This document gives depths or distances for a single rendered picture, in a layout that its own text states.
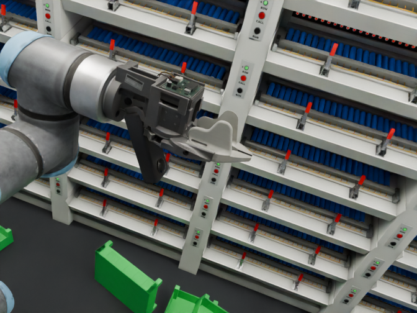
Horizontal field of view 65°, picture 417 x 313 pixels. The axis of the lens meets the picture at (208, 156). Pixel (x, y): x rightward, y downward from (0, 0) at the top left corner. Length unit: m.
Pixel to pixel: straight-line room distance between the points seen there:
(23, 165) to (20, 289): 1.20
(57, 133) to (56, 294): 1.15
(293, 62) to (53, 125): 0.75
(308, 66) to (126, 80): 0.72
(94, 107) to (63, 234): 1.40
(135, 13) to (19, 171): 0.78
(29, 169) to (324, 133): 0.90
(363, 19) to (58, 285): 1.51
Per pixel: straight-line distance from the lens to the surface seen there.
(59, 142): 0.57
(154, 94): 0.43
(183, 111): 0.42
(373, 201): 1.32
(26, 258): 1.77
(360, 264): 1.50
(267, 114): 1.14
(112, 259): 1.47
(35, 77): 0.52
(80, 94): 0.48
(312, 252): 1.54
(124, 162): 1.41
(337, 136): 1.17
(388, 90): 1.13
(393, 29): 1.06
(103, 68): 0.48
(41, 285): 1.67
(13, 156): 0.52
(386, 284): 1.64
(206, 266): 1.71
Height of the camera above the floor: 1.39
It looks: 34 degrees down
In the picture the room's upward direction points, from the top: 15 degrees clockwise
